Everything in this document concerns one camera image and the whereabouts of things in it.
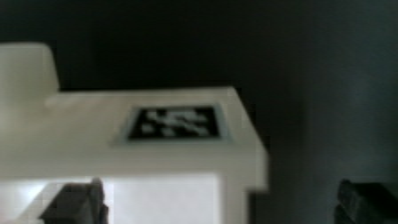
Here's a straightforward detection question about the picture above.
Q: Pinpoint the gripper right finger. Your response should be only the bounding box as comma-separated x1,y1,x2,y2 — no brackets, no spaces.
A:
334,179,398,224

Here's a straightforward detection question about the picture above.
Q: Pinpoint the white front drawer box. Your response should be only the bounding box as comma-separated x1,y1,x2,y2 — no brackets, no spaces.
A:
0,42,268,224

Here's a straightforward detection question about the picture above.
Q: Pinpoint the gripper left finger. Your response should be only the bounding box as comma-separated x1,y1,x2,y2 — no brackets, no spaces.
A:
39,178,108,224

